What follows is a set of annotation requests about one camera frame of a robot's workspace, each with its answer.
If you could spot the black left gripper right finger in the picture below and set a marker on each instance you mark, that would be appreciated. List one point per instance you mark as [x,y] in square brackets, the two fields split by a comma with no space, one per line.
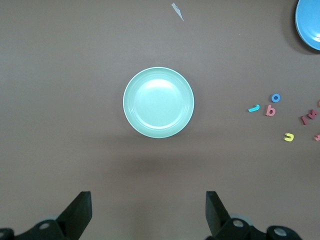
[220,220]

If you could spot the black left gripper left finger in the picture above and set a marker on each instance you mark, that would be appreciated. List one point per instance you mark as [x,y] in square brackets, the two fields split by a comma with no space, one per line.
[72,220]

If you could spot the teal letter j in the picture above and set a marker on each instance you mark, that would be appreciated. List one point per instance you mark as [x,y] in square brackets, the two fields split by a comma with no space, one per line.
[254,108]

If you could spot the pink letter b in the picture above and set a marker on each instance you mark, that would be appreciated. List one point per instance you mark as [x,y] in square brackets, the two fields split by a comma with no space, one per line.
[268,112]

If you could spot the blue letter o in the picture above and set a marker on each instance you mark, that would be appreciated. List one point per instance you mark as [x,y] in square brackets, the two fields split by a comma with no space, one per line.
[276,94]

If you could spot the yellow letter u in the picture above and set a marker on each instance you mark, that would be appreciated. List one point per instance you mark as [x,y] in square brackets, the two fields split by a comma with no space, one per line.
[288,139]

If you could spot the pink letter f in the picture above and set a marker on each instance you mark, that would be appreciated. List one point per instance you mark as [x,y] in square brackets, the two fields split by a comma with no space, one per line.
[318,137]

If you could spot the dark red letter i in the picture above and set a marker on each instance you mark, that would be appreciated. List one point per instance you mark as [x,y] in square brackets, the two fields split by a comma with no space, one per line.
[304,121]

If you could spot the pale green plate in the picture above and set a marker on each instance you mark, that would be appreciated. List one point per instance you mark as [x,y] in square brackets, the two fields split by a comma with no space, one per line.
[158,102]

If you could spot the brown paper table cover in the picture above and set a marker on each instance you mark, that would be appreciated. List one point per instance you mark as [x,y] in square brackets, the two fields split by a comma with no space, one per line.
[75,75]

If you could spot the grey tape scrap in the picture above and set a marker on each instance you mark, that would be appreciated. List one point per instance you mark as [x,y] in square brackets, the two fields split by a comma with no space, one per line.
[178,11]

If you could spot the blue plate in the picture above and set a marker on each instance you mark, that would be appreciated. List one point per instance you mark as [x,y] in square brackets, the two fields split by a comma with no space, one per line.
[310,22]

